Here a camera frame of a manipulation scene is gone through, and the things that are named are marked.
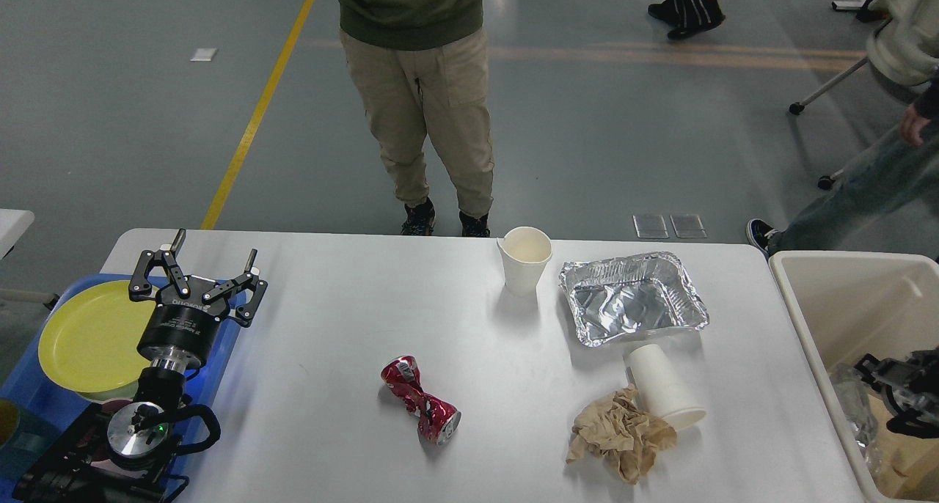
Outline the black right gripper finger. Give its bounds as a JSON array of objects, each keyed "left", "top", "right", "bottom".
[
  {"left": 854, "top": 353, "right": 911, "bottom": 393},
  {"left": 886, "top": 410, "right": 938, "bottom": 439}
]

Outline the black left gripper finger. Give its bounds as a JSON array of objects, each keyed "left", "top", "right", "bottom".
[
  {"left": 202, "top": 249, "right": 268, "bottom": 328},
  {"left": 128, "top": 229, "right": 191, "bottom": 304}
]

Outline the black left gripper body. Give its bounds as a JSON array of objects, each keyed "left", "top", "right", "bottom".
[{"left": 137, "top": 283, "right": 230, "bottom": 370}]

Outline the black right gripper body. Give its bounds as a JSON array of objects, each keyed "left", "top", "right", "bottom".
[{"left": 892, "top": 349, "right": 938, "bottom": 424}]

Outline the clear plastic wrap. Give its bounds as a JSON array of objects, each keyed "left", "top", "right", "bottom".
[{"left": 829, "top": 363, "right": 883, "bottom": 479}]

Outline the large brown paper bag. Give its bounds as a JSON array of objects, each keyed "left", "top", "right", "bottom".
[{"left": 868, "top": 394, "right": 938, "bottom": 501}]

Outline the yellow plastic plate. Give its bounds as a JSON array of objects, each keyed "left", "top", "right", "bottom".
[{"left": 38, "top": 280, "right": 154, "bottom": 392}]

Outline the dark teal mug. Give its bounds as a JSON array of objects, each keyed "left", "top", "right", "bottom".
[{"left": 1, "top": 398, "right": 61, "bottom": 482}]

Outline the aluminium foil tray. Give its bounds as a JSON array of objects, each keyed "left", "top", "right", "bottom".
[{"left": 559, "top": 251, "right": 710, "bottom": 348}]

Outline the white paper cup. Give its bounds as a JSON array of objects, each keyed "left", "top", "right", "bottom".
[
  {"left": 496, "top": 227, "right": 553, "bottom": 296},
  {"left": 626, "top": 344, "right": 707, "bottom": 432}
]

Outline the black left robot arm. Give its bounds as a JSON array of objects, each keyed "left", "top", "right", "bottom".
[{"left": 12, "top": 230, "right": 268, "bottom": 502}]

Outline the beige plastic bin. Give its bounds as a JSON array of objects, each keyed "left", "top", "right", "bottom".
[{"left": 770, "top": 250, "right": 938, "bottom": 502}]

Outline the pale green plate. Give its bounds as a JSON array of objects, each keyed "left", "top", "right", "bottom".
[{"left": 76, "top": 381, "right": 138, "bottom": 404}]

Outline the white side table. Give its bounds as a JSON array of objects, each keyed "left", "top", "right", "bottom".
[{"left": 0, "top": 208, "right": 36, "bottom": 259}]

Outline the blue plastic tray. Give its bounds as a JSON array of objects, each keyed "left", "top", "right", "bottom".
[{"left": 1, "top": 273, "right": 242, "bottom": 502}]

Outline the office chair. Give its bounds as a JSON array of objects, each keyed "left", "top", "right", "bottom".
[{"left": 789, "top": 56, "right": 881, "bottom": 191}]

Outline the person in blue jeans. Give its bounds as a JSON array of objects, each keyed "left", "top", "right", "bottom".
[{"left": 747, "top": 74, "right": 938, "bottom": 258}]

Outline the lying white paper cup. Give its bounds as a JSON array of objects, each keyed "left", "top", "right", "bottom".
[{"left": 626, "top": 344, "right": 707, "bottom": 432}]

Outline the crushed red soda can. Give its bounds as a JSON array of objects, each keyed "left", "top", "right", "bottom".
[{"left": 380, "top": 355, "right": 461, "bottom": 445}]

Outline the crumpled brown paper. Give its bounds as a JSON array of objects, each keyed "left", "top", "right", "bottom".
[{"left": 566, "top": 385, "right": 678, "bottom": 485}]

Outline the person in green sweater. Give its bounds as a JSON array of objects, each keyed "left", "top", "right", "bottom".
[{"left": 337, "top": 0, "right": 495, "bottom": 237}]

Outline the person in dark clothes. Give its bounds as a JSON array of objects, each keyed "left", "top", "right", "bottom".
[{"left": 647, "top": 0, "right": 726, "bottom": 41}]

